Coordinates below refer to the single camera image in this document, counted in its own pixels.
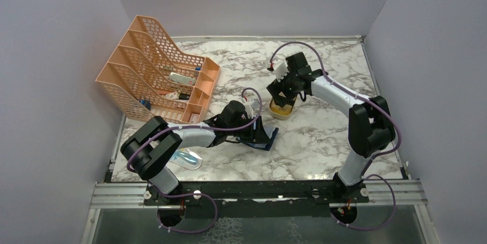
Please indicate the small black item in organizer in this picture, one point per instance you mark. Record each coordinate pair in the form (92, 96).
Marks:
(184, 97)

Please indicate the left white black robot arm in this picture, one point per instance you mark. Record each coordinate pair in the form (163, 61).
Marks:
(171, 147)

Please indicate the orange plastic file organizer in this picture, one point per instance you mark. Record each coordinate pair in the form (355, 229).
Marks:
(139, 68)

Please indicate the dark blue card holder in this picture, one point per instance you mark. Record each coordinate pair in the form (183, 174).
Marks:
(261, 139)

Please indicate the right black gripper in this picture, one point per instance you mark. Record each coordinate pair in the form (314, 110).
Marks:
(275, 88)

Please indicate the blue item in organizer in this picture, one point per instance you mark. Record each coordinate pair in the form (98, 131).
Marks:
(146, 104)

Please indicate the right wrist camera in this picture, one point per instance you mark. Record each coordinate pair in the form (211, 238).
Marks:
(280, 69)

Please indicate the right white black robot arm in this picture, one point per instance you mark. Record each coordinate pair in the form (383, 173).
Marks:
(357, 128)

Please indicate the beige oval tray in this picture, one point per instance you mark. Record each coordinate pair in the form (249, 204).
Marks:
(282, 113)

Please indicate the clear blister pack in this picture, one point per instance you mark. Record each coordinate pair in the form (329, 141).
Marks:
(186, 159)

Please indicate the black mounting rail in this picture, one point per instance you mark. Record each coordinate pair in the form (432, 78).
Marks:
(252, 199)

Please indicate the white grey eraser box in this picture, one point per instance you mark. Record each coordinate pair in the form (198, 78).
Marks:
(182, 79)

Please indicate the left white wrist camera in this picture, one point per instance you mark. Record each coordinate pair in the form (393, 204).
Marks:
(252, 107)

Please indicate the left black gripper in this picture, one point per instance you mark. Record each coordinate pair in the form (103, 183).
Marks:
(256, 135)

